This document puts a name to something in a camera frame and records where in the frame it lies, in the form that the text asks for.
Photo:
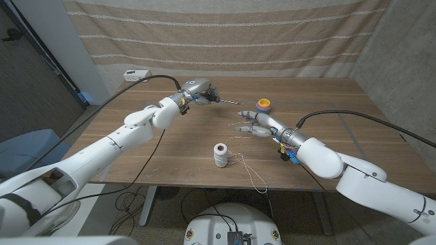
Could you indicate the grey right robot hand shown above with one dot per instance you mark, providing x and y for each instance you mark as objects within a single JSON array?
[{"x": 269, "y": 124}]

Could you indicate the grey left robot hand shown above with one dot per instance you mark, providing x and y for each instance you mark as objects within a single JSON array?
[{"x": 199, "y": 86}]

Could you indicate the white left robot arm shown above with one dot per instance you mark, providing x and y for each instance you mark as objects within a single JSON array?
[{"x": 102, "y": 153}]

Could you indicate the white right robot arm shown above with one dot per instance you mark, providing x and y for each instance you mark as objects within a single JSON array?
[{"x": 368, "y": 187}]

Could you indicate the teal stacking cup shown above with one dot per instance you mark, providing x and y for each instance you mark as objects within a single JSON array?
[{"x": 263, "y": 112}]

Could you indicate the pink stacking cup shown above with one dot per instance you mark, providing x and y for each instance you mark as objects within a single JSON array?
[{"x": 264, "y": 107}]

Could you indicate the yellow stacking cup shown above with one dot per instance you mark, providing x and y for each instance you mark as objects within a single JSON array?
[{"x": 264, "y": 102}]

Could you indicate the striped beige backdrop cloth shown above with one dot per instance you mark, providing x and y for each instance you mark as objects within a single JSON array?
[{"x": 221, "y": 37}]

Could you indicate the white power strip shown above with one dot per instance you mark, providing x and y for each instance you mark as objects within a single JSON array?
[{"x": 134, "y": 76}]

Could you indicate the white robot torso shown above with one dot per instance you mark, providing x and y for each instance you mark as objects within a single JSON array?
[{"x": 231, "y": 221}]

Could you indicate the grey table leg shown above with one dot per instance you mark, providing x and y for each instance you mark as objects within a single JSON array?
[
  {"x": 323, "y": 214},
  {"x": 148, "y": 207}
]

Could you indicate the dark door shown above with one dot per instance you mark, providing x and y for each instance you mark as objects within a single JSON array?
[{"x": 27, "y": 85}]

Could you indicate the blue upholstered seat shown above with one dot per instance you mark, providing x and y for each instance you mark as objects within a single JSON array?
[{"x": 30, "y": 153}]

